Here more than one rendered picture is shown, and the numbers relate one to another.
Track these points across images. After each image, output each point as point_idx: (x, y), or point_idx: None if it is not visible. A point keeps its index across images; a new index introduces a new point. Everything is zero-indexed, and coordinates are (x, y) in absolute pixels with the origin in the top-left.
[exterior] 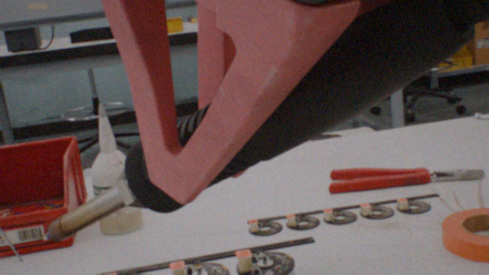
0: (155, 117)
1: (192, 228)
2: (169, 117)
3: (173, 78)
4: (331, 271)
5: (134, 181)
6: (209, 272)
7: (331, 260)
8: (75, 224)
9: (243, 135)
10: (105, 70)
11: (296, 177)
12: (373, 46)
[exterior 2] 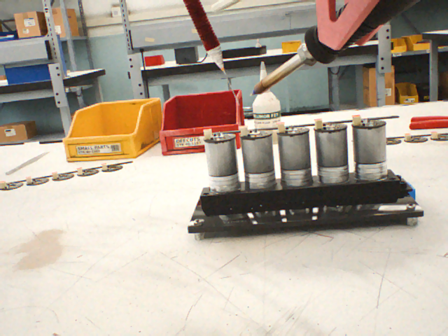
0: (326, 2)
1: (314, 143)
2: (332, 3)
3: (288, 91)
4: (407, 161)
5: (309, 43)
6: (335, 125)
7: (407, 157)
8: (270, 80)
9: (371, 2)
10: (239, 84)
11: (386, 122)
12: None
